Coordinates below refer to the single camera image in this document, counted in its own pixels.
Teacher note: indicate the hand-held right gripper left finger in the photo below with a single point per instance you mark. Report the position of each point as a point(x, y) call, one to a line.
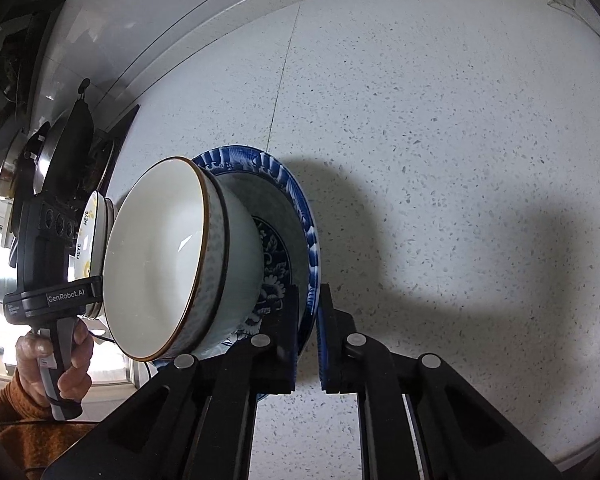
point(290, 340)

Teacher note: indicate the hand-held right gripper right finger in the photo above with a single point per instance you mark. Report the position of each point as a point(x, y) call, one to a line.
point(325, 350)

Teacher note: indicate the small yellow print bowl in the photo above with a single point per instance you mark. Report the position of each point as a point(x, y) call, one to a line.
point(87, 220)

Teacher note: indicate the white bowl brown rim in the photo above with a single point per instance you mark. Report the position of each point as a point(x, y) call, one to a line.
point(150, 260)

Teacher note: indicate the blue patterned plate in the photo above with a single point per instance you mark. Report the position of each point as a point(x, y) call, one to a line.
point(300, 200)

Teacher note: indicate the person's left forearm orange sleeve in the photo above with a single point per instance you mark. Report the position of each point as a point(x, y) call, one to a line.
point(15, 410)

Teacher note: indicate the person's left hand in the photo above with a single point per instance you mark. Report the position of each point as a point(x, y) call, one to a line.
point(80, 360)

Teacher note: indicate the stainless steel pot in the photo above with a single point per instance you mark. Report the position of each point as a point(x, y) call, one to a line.
point(10, 170)

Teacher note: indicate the window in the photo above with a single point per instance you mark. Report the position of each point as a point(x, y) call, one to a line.
point(115, 360)

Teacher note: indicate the black wok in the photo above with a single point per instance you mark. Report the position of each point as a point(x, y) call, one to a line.
point(75, 135)

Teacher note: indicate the black glass gas stove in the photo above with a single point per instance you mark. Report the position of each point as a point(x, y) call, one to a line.
point(122, 125)

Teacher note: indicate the dark range hood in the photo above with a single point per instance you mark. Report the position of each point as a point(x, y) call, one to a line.
point(10, 60)

